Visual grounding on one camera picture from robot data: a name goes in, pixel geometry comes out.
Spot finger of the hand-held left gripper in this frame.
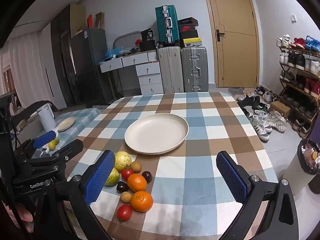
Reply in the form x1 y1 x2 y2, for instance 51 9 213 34
31 139 84 167
15 131 58 159

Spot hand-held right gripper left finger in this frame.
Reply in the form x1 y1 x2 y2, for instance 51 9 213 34
54 150 118 240

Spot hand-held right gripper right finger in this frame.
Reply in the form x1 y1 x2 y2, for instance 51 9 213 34
216 151 299 240

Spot yellow-green guava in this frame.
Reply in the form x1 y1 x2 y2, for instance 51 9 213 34
104 167 120 187

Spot yellow guava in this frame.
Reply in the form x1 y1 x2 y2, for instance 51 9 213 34
114 151 132 172

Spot red tomato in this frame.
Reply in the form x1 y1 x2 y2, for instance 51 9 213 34
121 166 135 181
117 204 133 222

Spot orange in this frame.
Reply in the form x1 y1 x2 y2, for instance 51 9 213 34
130 191 154 213
127 173 147 193

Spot large white plate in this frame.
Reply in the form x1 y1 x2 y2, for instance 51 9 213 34
124 113 189 155

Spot person's left hand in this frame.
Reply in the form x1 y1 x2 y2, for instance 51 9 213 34
5 202 34 233

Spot white electric kettle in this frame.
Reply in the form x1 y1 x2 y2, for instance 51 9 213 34
37 103 57 132

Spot small beige plate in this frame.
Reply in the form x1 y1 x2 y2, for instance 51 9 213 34
57 116 76 132

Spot light blue checked tablecloth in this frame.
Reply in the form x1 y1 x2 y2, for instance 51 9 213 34
30 107 102 160

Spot black chair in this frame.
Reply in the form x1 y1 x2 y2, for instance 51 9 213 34
11 100 59 130

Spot pile of sneakers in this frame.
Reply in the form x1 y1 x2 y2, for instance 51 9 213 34
236 85 288 143

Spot white trash bin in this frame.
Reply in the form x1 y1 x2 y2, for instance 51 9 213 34
281 138 320 195

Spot white wardrobe door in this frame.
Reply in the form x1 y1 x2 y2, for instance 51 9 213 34
39 22 68 110

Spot white curtain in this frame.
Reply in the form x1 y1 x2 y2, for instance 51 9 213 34
0 33 43 105

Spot brown cardboard box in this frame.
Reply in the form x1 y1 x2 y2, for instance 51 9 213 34
269 101 291 119

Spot dark brown wardrobe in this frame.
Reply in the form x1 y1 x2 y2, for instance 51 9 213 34
50 4 86 108

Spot dark grey refrigerator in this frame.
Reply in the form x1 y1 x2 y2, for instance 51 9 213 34
69 28 113 105

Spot blue plastic bag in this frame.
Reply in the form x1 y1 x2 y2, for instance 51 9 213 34
105 46 125 59

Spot white desk with drawers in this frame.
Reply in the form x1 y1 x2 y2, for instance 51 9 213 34
99 50 164 98

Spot wooden shoe rack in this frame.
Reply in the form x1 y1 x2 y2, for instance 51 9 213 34
276 39 320 138

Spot silver suitcase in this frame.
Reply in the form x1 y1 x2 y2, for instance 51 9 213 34
180 46 209 93

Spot tan wooden door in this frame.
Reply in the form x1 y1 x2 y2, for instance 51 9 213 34
201 0 260 88

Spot beige suitcase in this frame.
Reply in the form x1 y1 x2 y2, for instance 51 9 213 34
157 46 185 94

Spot black bag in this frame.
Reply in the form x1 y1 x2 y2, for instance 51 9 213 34
139 28 158 52

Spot brown cardboard piece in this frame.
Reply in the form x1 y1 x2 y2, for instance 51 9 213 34
95 12 105 29

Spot rows of shelved shoes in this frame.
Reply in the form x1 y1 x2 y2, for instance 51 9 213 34
276 34 320 137

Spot yellow label shoe box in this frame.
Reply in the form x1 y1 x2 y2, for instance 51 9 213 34
181 37 202 47

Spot plain black shoe box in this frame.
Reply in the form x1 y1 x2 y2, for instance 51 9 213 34
180 31 198 40

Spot teal suitcase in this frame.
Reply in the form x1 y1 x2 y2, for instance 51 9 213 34
155 5 181 46

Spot patterned black shoe box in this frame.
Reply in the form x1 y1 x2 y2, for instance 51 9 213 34
177 17 199 27

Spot grey metal frame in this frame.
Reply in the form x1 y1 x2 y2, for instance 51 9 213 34
113 31 142 48

